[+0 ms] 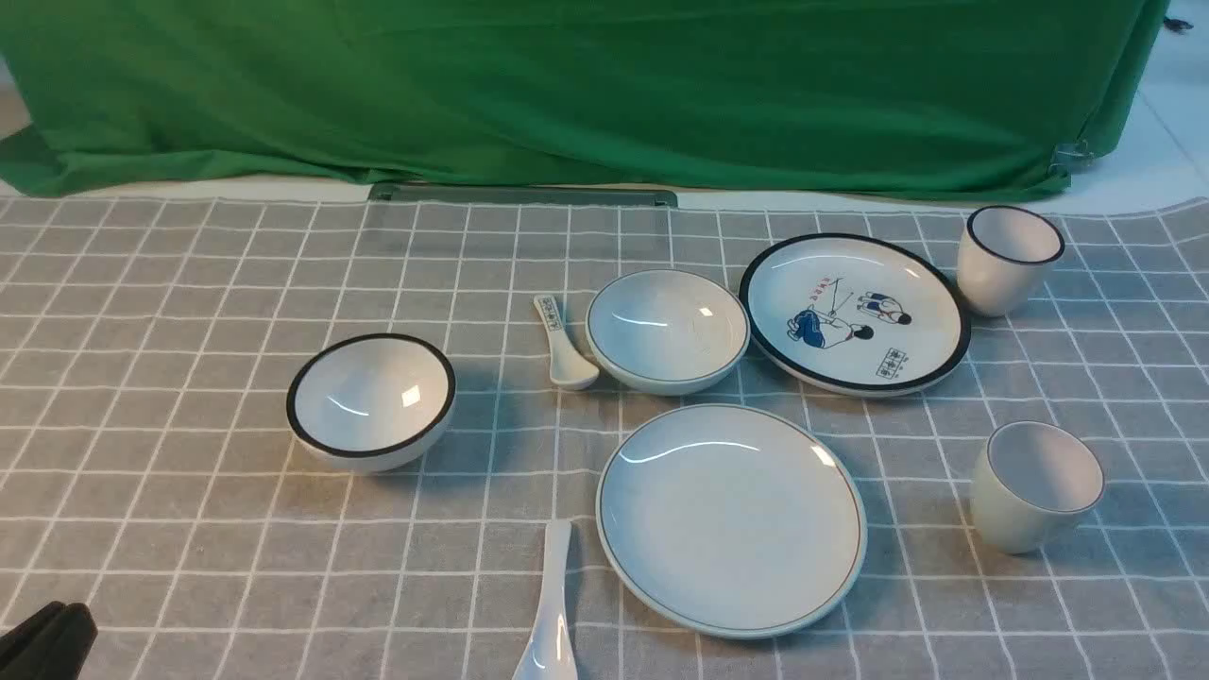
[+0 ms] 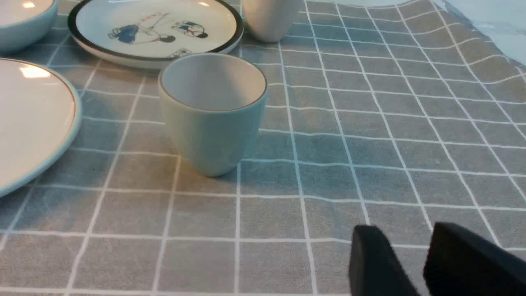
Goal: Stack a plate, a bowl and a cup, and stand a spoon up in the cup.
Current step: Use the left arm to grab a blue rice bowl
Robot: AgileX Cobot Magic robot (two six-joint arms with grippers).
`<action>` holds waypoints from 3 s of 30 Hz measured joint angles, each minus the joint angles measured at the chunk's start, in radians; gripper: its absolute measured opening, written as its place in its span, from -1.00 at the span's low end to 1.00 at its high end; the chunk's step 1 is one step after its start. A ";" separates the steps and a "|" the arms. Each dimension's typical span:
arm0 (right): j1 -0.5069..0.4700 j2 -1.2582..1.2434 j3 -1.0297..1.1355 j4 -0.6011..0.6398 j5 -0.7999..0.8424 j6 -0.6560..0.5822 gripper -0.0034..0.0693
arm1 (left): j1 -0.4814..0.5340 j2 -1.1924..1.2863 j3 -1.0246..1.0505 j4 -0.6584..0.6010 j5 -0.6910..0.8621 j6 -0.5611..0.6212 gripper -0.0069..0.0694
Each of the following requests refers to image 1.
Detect plain white cup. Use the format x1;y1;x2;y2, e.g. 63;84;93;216
970;420;1106;554

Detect metal backdrop clip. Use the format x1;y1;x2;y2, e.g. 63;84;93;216
1049;139;1098;174

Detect illustrated black-rimmed plate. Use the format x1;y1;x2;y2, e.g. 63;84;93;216
739;234;972;398

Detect plain white spoon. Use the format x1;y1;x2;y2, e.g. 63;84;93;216
513;519;578;679

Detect grey checked tablecloth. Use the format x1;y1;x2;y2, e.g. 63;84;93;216
1;197;1208;679

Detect small patterned white spoon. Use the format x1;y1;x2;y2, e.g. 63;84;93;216
533;294;600;391

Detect black-rimmed white cup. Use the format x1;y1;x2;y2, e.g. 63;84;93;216
956;204;1066;317

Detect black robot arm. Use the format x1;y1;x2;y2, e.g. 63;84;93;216
1;600;98;679

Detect plain white large plate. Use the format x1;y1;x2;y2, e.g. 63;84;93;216
595;403;869;638

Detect green backdrop cloth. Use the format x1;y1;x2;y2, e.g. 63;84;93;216
2;1;1167;202

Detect black-rimmed white bowl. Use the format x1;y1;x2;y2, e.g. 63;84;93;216
284;332;457;473

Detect plain white shallow bowl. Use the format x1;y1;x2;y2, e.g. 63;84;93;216
586;267;751;396

